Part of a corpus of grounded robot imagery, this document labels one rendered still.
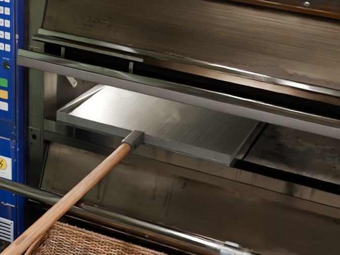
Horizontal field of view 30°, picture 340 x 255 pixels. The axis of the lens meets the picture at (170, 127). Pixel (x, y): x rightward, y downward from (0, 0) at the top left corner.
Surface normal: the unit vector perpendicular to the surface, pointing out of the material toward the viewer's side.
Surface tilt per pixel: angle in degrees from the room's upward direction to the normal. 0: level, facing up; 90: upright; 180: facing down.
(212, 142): 1
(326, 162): 0
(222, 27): 70
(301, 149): 0
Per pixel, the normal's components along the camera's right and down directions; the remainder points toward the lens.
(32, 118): -0.36, 0.35
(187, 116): 0.08, -0.90
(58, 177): -0.31, 0.02
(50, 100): 0.93, 0.23
